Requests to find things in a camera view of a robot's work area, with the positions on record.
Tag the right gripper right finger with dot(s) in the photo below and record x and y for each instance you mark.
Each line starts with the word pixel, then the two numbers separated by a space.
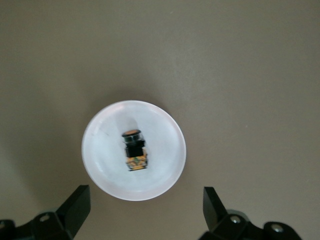
pixel 215 215

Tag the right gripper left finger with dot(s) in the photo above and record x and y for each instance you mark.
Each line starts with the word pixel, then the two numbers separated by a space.
pixel 72 212

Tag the orange push-button switch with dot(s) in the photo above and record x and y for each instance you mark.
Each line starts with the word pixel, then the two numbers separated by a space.
pixel 135 150

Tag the pink round plate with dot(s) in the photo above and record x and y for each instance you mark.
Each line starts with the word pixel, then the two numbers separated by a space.
pixel 105 155

